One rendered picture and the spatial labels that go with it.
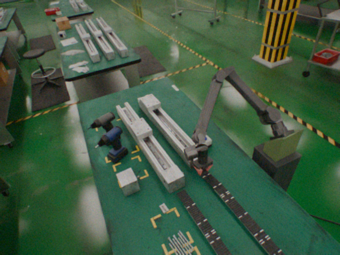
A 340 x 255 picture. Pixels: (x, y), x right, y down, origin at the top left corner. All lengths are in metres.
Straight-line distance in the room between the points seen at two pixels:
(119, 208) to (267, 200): 0.78
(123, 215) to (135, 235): 0.13
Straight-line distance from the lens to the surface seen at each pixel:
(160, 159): 1.39
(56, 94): 4.31
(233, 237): 1.19
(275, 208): 1.31
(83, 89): 2.95
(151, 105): 1.71
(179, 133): 1.52
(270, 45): 4.38
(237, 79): 1.41
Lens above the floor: 1.86
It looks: 40 degrees down
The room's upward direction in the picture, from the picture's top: 7 degrees counter-clockwise
